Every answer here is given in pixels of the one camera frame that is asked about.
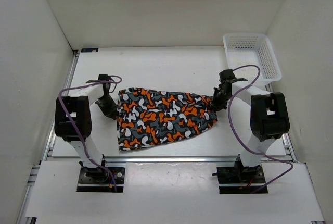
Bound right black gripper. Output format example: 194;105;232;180
209;87;233;113

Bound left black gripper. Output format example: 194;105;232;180
95;95;119;119

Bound orange camouflage patterned shorts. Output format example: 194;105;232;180
117;88;218;152

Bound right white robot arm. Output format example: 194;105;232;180
210;69;290;182

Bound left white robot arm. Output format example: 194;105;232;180
54;74;122;182

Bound white plastic mesh basket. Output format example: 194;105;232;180
223;33;282;86

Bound small blue label sticker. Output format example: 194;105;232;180
81;48;99;53

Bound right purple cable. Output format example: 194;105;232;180
227;64;294;193

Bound purple cable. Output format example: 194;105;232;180
227;64;294;193
59;74;123;192

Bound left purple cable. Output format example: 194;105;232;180
59;74;123;192

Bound aluminium front rail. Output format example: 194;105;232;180
46;155;292;163

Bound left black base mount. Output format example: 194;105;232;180
76;161;125;193

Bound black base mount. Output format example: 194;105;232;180
76;161;125;193
212;160;268;195

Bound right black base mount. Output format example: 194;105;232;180
212;160;268;195

